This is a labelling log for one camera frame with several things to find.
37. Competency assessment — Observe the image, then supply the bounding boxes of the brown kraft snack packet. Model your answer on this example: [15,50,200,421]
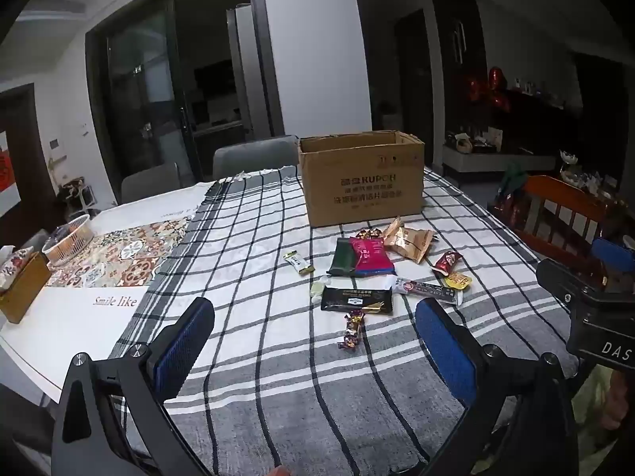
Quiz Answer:
[383,217,405,253]
[397,225,436,265]

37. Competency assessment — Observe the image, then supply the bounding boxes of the red snack packet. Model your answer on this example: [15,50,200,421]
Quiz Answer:
[431,250,464,276]

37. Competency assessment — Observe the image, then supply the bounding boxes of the white patterned table mat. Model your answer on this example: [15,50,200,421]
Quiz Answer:
[0,181,219,407]

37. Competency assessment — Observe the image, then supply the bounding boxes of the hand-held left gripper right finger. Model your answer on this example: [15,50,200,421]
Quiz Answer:
[416,298,579,476]

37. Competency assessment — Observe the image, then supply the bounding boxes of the red foil balloons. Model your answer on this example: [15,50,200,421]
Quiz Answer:
[466,67,512,112]

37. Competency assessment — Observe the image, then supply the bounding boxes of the black snack packet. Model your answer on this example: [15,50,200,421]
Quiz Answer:
[320,286,394,315]

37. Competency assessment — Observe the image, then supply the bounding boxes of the brown tissue box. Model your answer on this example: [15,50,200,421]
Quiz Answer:
[0,245,53,324]

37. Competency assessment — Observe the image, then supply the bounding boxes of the grey checked tablecloth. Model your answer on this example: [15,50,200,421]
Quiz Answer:
[106,166,581,476]

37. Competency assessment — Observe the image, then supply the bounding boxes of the small white green candy packet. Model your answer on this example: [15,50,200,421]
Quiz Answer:
[283,250,316,275]

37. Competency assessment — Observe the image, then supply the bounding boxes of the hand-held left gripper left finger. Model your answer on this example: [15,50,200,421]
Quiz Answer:
[51,297,216,476]

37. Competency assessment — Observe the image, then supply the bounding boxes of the orange wooden chair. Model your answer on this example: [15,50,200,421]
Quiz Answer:
[489,175,616,278]

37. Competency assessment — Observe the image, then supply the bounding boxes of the white black bar packet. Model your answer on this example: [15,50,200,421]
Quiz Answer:
[392,276,464,307]

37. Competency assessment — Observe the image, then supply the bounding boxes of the glass sliding door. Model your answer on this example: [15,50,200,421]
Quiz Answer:
[85,0,283,204]

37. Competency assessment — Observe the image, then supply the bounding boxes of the brown cardboard box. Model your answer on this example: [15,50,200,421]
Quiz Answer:
[298,130,426,229]

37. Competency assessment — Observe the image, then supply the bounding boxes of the brown door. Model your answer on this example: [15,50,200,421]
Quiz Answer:
[0,83,50,219]

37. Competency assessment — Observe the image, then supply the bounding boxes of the green cloth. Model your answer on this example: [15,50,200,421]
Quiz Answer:
[498,161,529,199]

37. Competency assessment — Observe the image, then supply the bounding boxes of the dark green snack packet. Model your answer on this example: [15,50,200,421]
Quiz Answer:
[326,238,360,277]

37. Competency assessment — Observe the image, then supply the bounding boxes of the dark entrance door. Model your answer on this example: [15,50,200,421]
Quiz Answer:
[431,0,489,169]

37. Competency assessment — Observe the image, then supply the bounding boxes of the red door poster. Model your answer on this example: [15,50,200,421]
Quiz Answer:
[0,129,21,219]

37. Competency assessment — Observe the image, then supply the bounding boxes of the pink snack packet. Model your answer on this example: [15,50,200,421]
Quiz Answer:
[348,237,396,277]

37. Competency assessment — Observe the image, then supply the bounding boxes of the grey refrigerator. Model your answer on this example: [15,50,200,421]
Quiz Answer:
[225,4,271,142]

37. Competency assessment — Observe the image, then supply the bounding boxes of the white plastic basket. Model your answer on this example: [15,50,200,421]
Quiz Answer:
[41,214,95,267]

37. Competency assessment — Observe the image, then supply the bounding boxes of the grey dining chair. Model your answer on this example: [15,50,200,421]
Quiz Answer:
[120,161,182,205]
[212,135,300,182]

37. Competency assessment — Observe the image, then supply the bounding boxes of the person's right hand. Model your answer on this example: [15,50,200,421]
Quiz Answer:
[601,371,635,431]

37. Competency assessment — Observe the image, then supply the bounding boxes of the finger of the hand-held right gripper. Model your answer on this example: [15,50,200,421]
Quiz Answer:
[536,258,602,309]
[590,237,635,294]

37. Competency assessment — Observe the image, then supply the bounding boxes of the white low cabinet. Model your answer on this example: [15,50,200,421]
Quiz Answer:
[441,144,556,174]

